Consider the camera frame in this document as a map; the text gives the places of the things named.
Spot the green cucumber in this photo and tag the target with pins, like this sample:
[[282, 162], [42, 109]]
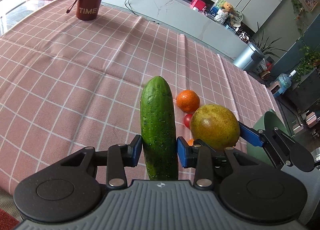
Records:
[[158, 130]]

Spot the red cherry tomato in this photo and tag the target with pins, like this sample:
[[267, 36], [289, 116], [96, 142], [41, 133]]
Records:
[[187, 120]]

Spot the black side cabinet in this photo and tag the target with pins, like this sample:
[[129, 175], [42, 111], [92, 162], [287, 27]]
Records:
[[306, 93]]

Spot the blue water jug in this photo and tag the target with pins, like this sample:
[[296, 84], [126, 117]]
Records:
[[285, 81]]

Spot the orange tangerine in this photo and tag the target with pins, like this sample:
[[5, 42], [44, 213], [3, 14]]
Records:
[[188, 101], [190, 142]]

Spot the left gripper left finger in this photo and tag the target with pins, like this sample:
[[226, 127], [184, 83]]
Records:
[[116, 158]]

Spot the white marble TV cabinet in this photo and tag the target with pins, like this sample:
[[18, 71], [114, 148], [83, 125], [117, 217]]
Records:
[[178, 15]]

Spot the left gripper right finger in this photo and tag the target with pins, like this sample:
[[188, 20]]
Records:
[[203, 159]]

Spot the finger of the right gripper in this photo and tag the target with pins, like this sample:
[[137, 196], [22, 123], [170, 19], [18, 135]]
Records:
[[251, 135]]

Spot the red box on cabinet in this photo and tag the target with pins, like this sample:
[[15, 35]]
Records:
[[198, 5]]

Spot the silver trash bin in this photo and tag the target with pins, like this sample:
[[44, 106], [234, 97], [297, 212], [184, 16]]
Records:
[[249, 58]]

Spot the pink checked tablecloth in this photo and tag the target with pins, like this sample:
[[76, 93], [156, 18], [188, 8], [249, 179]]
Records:
[[67, 83]]

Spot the green leafy floor plant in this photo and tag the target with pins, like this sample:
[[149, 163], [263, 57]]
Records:
[[266, 46]]

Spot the teddy bear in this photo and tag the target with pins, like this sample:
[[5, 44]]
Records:
[[224, 12]]

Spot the yellow green pear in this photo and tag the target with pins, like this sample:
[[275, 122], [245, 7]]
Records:
[[216, 126]]

